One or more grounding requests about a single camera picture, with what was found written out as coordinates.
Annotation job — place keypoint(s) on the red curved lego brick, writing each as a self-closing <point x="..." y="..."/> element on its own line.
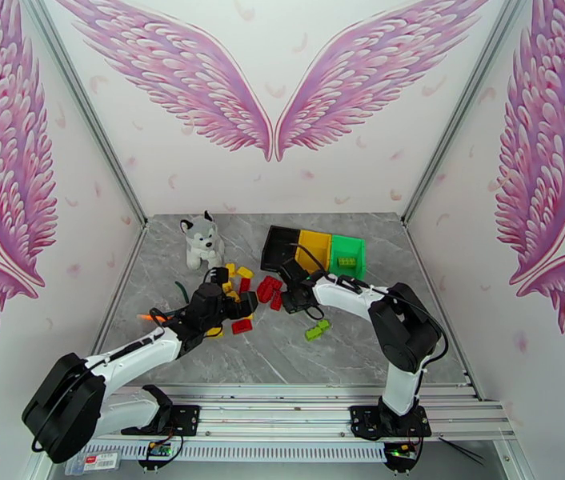
<point x="245" y="285"/>
<point x="276" y="301"/>

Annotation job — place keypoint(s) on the yellow square lego brick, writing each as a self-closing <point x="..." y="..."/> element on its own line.
<point x="233" y="295"/>

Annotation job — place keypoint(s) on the yellow curved lego brick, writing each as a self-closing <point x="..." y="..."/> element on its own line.
<point x="245" y="272"/>

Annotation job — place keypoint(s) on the yellow tall lego brick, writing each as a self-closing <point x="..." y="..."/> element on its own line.
<point x="230" y="270"/>

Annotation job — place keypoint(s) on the green lego brick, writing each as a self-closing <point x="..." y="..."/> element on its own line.
<point x="324" y="325"/>
<point x="347" y="261"/>
<point x="313" y="334"/>

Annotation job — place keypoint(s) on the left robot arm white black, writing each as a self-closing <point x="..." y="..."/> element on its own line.
<point x="137" y="354"/>

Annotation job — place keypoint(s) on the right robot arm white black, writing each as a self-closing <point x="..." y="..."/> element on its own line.
<point x="345" y="294"/>

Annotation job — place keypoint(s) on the yellow plastic bin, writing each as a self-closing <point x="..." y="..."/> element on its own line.
<point x="315" y="246"/>

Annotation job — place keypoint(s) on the black plastic bin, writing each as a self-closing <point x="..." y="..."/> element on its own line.
<point x="277" y="248"/>

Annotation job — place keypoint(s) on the orange marker pen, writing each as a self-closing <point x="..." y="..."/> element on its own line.
<point x="152" y="318"/>

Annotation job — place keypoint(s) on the grey white plush husky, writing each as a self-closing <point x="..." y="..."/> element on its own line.
<point x="202" y="241"/>

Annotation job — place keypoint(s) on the green plastic bin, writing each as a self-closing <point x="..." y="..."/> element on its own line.
<point x="347" y="246"/>

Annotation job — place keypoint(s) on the small circuit board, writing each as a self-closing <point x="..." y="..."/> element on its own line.
<point x="402" y="452"/>
<point x="160" y="451"/>

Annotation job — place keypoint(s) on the clear box red label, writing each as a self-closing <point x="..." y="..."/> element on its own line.
<point x="95" y="462"/>

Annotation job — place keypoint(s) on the black tweezers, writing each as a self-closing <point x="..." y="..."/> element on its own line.
<point x="462" y="449"/>

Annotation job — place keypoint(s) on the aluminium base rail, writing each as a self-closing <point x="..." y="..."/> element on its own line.
<point x="282" y="408"/>

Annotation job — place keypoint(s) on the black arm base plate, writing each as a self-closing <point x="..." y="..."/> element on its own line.
<point x="185" y="420"/>
<point x="367" y="422"/>

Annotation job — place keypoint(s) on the aluminium frame post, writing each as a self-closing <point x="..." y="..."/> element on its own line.
<point x="462" y="108"/>
<point x="82" y="103"/>

